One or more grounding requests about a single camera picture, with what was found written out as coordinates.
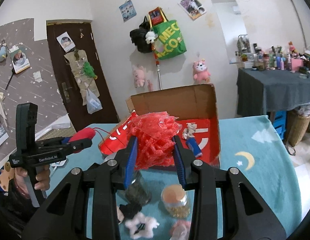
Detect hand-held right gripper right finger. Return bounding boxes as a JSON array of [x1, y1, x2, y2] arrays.
[[171, 135, 287, 240]]

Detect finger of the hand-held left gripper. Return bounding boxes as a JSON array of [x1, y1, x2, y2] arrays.
[[46, 136, 71, 145], [48, 139, 93, 155]]

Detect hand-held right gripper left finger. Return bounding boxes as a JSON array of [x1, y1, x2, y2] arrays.
[[21, 135, 139, 240]]

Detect red knitted pouch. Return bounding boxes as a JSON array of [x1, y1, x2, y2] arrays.
[[69, 127, 113, 143]]

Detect black scrunchie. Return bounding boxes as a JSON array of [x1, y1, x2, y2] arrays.
[[117, 202, 143, 224]]

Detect red cardboard shoe box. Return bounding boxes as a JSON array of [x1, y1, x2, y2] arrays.
[[98, 84, 222, 169]]

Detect white fluffy star clip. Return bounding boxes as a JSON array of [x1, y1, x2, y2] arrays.
[[125, 211, 159, 239]]

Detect person's left forearm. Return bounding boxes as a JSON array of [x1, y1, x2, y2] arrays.
[[0, 162, 40, 240]]

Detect person's left hand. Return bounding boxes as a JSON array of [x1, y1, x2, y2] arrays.
[[13, 166, 51, 200]]

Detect white foam board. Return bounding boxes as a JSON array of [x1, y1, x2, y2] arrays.
[[33, 114, 73, 140]]

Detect glass jar with dark contents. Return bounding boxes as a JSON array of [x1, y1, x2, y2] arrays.
[[125, 170, 152, 205]]

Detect glass jar with cork lid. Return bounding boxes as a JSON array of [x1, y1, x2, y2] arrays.
[[161, 184, 191, 218]]

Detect cream ribbon bow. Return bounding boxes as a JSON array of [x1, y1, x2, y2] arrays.
[[0, 87, 8, 123]]

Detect clear plastic bag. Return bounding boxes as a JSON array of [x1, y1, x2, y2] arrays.
[[85, 88, 103, 115]]

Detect beige hanging door organizer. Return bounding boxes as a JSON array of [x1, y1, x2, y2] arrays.
[[64, 50, 99, 105]]

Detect dark brown door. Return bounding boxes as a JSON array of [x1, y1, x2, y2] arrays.
[[46, 20, 120, 133]]

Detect pink fluffy ball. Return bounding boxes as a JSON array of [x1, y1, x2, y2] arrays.
[[170, 220, 192, 240]]

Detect teal star blanket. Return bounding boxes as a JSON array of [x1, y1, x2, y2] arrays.
[[40, 115, 310, 240]]

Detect green plush toy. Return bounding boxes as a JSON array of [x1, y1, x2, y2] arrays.
[[82, 62, 98, 80]]

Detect pink bunny plush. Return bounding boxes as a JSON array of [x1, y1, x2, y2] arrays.
[[132, 65, 145, 88]]

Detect pink hamster plush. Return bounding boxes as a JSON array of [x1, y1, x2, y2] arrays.
[[192, 58, 211, 83]]

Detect photo on door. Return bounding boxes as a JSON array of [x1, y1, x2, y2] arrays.
[[56, 32, 76, 53]]

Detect blue crate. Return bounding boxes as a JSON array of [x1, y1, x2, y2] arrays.
[[272, 110, 288, 140]]

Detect table with grey cloth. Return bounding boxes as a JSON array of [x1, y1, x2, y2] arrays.
[[236, 67, 310, 117]]

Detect green tote bag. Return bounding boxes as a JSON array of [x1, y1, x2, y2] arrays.
[[151, 7, 187, 60]]

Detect black bag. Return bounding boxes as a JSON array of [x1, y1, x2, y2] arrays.
[[130, 16, 154, 53]]

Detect white panda plush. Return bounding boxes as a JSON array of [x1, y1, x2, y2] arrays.
[[145, 30, 158, 44]]

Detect wicker basket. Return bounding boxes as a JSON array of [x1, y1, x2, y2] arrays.
[[286, 106, 310, 147]]

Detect row of cosmetic bottles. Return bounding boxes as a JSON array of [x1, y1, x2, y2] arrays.
[[236, 34, 310, 74]]

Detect white charger with cable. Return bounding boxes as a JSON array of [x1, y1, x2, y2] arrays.
[[51, 156, 68, 168]]

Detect wall mirror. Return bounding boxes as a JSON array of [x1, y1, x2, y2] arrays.
[[207, 0, 248, 64]]

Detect blue wall poster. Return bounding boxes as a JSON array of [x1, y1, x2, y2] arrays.
[[119, 0, 137, 22]]

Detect red photo frame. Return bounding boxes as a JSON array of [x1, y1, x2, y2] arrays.
[[148, 9, 163, 27]]

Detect photo wall poster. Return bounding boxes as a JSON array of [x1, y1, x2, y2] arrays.
[[179, 0, 207, 20]]

